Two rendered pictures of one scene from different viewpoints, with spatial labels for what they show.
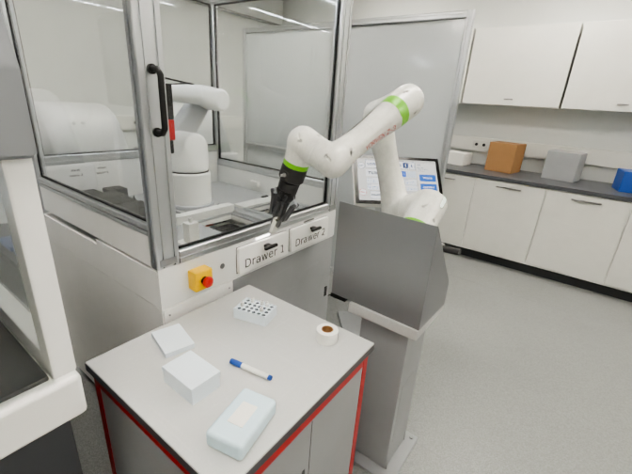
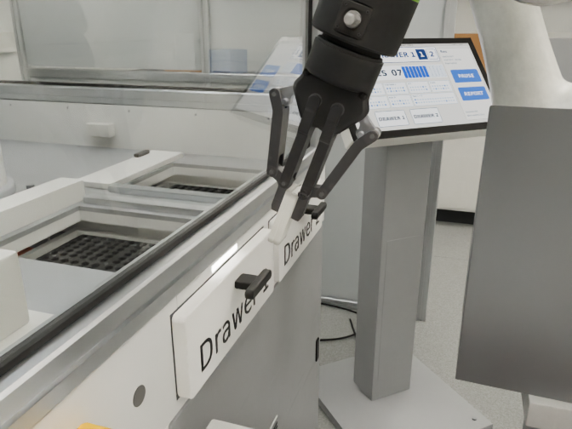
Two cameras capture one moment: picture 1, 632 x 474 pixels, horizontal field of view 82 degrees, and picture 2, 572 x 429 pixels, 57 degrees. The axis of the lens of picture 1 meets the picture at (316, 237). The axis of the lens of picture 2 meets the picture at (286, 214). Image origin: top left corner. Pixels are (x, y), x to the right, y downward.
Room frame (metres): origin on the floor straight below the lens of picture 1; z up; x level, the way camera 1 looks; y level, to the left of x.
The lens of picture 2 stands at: (0.76, 0.33, 1.23)
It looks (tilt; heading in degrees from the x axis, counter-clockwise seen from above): 19 degrees down; 343
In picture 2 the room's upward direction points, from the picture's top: straight up
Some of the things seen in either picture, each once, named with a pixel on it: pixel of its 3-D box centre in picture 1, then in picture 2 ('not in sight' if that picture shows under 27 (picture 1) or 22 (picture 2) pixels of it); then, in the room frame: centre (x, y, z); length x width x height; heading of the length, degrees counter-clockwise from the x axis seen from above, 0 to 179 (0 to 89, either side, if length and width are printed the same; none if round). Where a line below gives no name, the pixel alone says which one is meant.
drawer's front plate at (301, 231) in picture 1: (309, 232); (299, 224); (1.66, 0.03, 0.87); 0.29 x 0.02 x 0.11; 145
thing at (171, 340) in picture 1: (172, 339); not in sight; (0.92, 0.42, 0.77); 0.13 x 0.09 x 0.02; 41
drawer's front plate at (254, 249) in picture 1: (263, 251); (232, 300); (1.40, 0.21, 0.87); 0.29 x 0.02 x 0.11; 145
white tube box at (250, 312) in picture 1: (255, 311); not in sight; (1.08, 0.19, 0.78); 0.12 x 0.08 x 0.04; 70
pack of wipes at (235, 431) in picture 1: (243, 420); not in sight; (0.62, 0.14, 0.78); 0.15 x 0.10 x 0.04; 157
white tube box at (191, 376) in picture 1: (191, 376); not in sight; (0.75, 0.30, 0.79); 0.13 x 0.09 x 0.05; 54
